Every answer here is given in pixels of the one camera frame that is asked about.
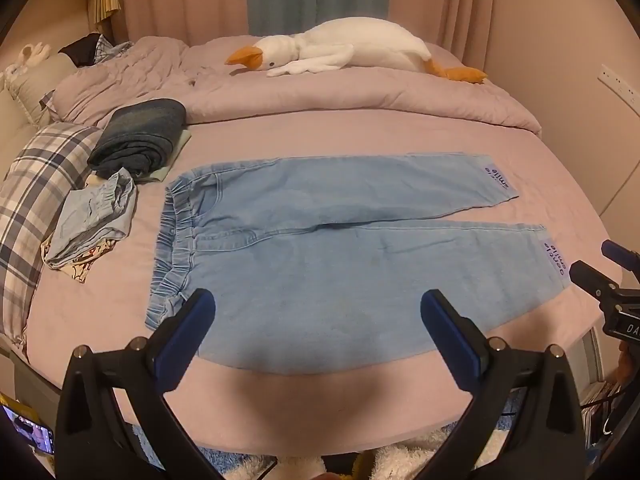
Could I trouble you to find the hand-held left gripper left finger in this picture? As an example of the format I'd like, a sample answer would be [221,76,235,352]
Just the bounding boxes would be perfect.
[54,287,226,480]

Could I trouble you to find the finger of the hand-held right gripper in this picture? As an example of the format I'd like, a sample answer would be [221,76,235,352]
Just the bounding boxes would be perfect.
[569,259,623,306]
[601,239,640,277]

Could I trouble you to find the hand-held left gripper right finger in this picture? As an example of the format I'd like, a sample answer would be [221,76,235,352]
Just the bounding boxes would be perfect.
[420,288,587,480]

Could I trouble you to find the light blue denim pants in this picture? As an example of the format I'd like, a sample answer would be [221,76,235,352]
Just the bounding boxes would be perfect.
[145,151,573,376]

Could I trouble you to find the stack of books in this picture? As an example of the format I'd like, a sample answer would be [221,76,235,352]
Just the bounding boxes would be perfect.
[581,379,632,451]

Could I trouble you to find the printed folded cloth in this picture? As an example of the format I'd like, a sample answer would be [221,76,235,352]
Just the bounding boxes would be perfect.
[42,237,121,285]

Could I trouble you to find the white fluffy rug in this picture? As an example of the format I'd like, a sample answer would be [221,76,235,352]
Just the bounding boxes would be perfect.
[130,427,507,480]

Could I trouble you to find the folded light blue shorts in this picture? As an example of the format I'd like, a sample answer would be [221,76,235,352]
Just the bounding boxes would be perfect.
[42,169,138,268]

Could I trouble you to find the light green folded cloth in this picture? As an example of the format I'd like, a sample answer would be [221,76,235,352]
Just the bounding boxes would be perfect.
[134,129,192,184]

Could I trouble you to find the smartphone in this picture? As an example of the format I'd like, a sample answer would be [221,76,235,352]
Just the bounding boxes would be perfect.
[0,402,55,456]

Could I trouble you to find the plaid pillow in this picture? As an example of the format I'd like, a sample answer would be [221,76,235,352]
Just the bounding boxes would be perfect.
[0,122,106,347]

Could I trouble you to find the dark folded clothes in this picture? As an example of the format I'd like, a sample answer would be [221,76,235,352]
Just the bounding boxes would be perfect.
[87,99,187,180]

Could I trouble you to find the pink bed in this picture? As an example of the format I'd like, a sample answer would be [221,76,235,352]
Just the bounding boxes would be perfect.
[24,105,622,456]

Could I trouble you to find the pink quilt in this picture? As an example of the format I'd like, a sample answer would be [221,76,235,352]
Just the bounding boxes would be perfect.
[52,35,543,137]

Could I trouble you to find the beige headboard cushion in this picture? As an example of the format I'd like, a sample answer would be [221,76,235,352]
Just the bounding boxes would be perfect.
[0,54,76,181]

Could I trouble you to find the blue plaid shirt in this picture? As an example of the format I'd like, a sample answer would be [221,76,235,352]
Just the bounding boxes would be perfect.
[95,35,135,64]

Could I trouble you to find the dark crumpled clothing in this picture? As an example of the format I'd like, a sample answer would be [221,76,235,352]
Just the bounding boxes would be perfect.
[59,34,103,67]

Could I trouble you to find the white goose plush toy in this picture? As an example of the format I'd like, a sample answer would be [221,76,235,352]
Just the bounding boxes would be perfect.
[225,17,488,85]

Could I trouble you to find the small white plush toy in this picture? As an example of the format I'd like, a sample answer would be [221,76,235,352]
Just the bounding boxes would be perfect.
[4,42,52,79]

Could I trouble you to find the white wall socket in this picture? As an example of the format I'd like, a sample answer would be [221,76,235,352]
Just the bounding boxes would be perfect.
[598,64,640,107]

